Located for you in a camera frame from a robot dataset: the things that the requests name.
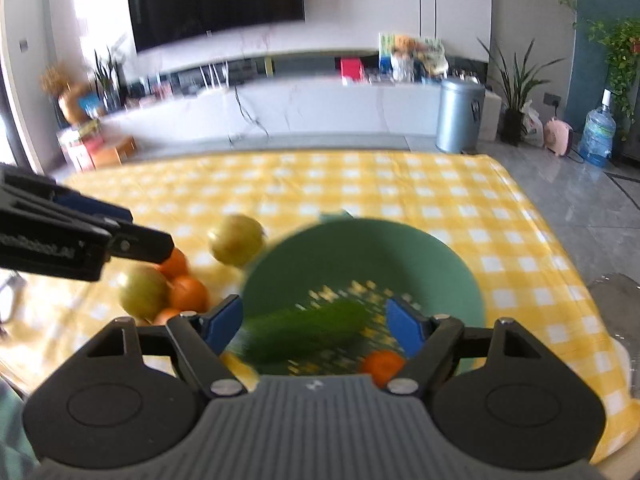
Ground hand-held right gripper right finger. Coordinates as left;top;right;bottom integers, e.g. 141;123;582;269
385;297;543;395

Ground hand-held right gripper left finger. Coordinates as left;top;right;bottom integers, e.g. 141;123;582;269
87;294;246;397

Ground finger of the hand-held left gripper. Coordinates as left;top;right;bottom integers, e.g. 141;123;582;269
0;164;135;224
0;195;176;265

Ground reddish yellow pear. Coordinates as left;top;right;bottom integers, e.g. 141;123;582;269
117;265;171;318

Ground green plastic bowl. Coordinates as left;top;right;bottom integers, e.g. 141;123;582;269
240;217;487;377

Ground green cucumber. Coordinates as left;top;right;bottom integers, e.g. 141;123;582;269
235;300;371;366

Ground yellow-green pear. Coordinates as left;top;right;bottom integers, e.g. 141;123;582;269
207;213;267;267

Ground stacked cardboard boxes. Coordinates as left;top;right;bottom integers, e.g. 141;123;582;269
56;120;137;172

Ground brown stuffed toy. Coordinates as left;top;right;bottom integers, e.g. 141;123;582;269
40;61;103;127

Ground slim green plant in vase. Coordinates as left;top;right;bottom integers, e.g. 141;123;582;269
92;46;125;112

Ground yellow checked tablecloth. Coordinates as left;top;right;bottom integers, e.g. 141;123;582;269
0;150;633;466

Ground silver round trash can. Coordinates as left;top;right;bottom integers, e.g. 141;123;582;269
436;78;487;154

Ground white marble television console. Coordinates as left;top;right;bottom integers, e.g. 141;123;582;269
97;50;493;153

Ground white plastic bag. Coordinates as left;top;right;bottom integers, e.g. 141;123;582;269
520;102;546;148

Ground black flat television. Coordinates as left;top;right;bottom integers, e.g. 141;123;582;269
125;0;306;54

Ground pink pig-shaped appliance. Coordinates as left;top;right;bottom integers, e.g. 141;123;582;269
545;117;577;155

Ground long-leaf plant in black pot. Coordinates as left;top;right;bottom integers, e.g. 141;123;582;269
477;37;553;147

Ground red box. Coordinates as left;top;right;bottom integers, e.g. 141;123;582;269
340;57;366;84

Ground colourful picture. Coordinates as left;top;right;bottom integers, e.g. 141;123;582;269
378;32;447;82

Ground blue water jug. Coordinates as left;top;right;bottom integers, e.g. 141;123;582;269
579;89;617;168

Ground leafy green trailing plant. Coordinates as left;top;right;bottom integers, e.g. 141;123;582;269
586;16;640;128

